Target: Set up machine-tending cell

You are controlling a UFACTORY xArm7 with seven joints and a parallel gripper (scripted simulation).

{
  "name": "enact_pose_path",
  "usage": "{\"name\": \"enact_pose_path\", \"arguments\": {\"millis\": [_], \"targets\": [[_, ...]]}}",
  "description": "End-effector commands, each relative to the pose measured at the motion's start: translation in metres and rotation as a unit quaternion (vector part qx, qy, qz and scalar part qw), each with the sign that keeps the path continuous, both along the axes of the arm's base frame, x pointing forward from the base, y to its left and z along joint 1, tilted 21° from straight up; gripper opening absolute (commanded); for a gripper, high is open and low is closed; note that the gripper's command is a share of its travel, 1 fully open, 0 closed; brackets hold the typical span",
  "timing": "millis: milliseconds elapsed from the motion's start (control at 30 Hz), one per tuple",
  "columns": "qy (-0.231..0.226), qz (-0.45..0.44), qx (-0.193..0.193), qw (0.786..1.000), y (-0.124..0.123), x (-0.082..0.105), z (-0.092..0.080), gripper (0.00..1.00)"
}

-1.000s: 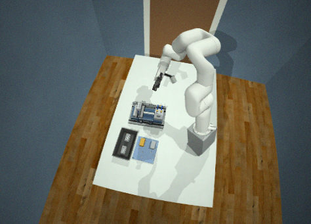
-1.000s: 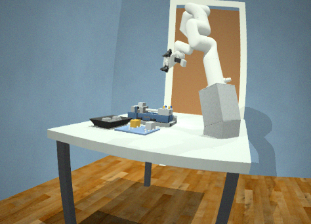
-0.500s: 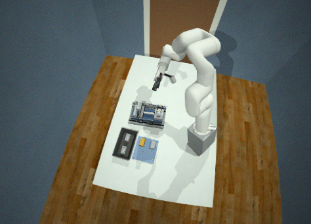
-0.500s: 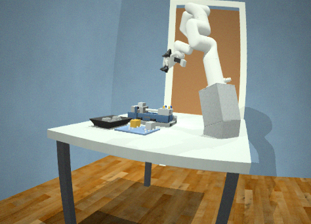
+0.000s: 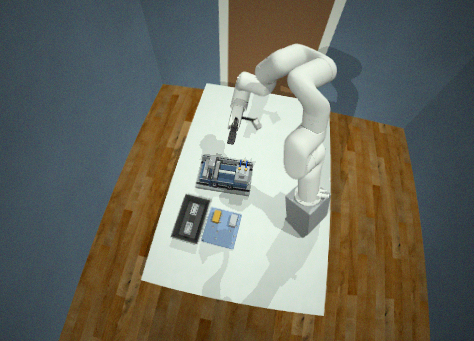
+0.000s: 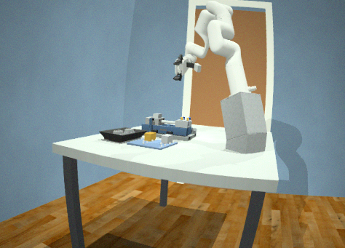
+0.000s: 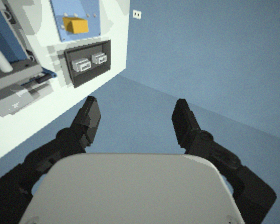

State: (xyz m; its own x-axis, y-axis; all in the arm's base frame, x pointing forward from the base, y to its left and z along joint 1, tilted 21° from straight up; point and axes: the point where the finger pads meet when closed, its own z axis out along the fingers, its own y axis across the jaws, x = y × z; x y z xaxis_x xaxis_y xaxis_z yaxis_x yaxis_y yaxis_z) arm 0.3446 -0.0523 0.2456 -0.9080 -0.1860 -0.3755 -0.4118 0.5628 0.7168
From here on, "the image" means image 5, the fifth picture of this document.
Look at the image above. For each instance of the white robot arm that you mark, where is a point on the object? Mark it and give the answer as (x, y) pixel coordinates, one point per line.
(303, 145)

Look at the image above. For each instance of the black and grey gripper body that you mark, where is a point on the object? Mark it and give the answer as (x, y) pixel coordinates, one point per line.
(237, 111)

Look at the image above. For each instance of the yellow rectangular block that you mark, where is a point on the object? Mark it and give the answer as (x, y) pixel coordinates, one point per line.
(216, 216)

